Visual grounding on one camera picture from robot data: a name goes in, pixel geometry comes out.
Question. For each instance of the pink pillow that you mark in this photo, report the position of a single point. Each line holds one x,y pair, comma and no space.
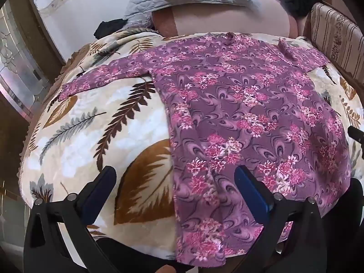
227,15

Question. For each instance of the grey quilted cloth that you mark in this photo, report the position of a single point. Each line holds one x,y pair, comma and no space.
142,2

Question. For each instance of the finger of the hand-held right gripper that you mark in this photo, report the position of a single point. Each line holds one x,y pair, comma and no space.
356,133

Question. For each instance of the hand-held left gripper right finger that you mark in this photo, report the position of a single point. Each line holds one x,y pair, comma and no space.
251,194

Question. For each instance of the purple floral shirt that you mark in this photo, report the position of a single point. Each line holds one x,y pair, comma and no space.
241,105

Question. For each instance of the striped sofa cushion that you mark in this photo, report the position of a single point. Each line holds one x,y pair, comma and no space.
338,37

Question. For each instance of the wooden door with glass panel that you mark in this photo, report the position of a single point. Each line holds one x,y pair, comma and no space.
20,54

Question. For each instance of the leaf print blanket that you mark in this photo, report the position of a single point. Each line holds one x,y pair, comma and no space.
93,136

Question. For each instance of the small black cloth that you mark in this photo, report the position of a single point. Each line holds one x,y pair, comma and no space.
109,27

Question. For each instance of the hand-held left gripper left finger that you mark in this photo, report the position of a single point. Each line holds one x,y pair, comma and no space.
99,183

